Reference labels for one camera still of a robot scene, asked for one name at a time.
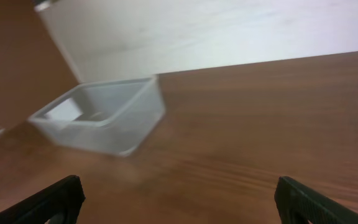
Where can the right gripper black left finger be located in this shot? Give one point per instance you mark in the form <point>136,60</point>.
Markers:
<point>60,203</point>

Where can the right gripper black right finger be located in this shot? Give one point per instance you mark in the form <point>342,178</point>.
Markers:
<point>299,204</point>

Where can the clear plastic container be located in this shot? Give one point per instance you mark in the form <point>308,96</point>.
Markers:
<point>106,117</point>

